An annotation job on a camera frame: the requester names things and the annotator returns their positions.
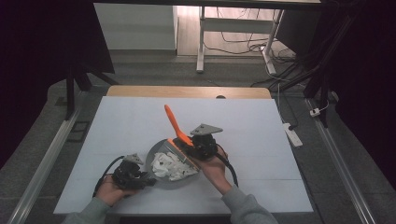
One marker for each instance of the person's right hand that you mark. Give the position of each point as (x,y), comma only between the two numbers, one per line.
(214,171)

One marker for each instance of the white cabinet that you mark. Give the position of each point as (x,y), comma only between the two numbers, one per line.
(137,26)

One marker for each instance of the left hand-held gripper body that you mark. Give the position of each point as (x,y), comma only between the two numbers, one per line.
(127,175)

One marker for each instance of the white board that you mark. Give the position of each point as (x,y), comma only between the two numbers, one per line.
(264,155)

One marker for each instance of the white power strip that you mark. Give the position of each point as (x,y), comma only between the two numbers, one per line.
(292,135)

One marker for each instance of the aluminium rail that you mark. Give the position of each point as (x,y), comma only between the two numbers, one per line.
(342,168)
(46,161)

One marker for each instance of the small white connector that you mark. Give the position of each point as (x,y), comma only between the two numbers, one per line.
(315,112)

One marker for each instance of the pile of white paper scraps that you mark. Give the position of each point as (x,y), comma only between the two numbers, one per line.
(171,166)

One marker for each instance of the wooden table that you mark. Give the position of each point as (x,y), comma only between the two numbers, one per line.
(186,92)

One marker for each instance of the dark curtain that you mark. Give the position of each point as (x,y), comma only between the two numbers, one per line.
(370,77)
(37,46)

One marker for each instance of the black metal stand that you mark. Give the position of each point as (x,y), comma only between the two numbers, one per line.
(323,77)
(70,93)

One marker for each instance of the black floor plate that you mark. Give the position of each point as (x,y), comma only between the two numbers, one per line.
(78,131)

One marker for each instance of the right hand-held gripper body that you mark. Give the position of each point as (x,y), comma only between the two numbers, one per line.
(204,146)

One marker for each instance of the grey dustpan with orange edge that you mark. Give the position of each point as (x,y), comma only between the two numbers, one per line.
(171,184)

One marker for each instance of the white desk frame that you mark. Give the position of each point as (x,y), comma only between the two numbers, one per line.
(236,25)

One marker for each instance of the person's left hand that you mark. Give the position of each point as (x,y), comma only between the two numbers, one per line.
(109,193)

